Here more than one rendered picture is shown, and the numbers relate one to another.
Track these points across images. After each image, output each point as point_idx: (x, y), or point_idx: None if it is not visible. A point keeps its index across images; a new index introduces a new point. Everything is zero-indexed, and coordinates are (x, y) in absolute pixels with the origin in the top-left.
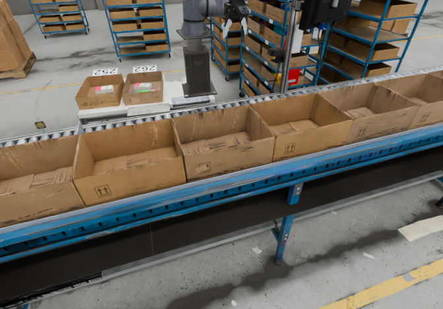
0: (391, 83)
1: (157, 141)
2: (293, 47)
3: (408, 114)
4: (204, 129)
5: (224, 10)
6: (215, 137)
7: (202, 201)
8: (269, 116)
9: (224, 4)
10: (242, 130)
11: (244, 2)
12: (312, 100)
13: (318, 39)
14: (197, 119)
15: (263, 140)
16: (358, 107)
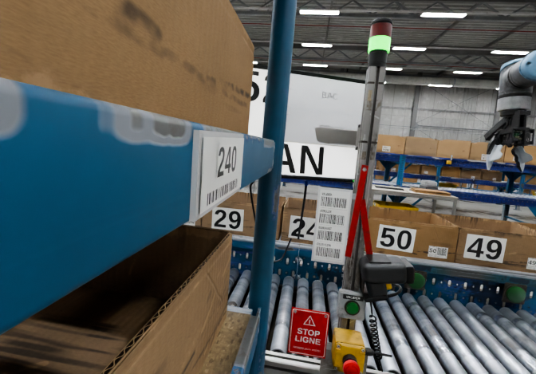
0: (254, 210)
1: None
2: (335, 246)
3: (295, 205)
4: (516, 256)
5: (532, 138)
6: (498, 268)
7: None
8: (426, 245)
9: (534, 131)
10: (462, 261)
11: (494, 126)
12: (370, 226)
13: (305, 201)
14: (526, 242)
15: (443, 215)
16: (292, 240)
